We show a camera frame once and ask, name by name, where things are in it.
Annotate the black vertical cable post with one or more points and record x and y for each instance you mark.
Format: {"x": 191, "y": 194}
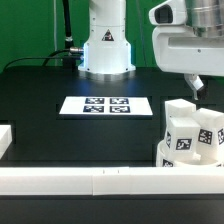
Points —
{"x": 68, "y": 33}

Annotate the white left barrier wall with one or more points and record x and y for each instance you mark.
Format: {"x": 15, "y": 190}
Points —
{"x": 5, "y": 138}

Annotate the white barrier wall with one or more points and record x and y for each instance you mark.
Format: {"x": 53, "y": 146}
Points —
{"x": 110, "y": 181}
{"x": 5, "y": 138}

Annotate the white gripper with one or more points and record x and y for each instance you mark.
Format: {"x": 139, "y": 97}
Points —
{"x": 189, "y": 38}

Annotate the white marker base plate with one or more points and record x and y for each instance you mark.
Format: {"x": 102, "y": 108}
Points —
{"x": 83, "y": 105}

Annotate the white front barrier wall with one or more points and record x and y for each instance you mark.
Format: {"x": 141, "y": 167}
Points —
{"x": 110, "y": 181}

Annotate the round white stool seat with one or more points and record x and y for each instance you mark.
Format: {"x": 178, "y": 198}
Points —
{"x": 202, "y": 162}

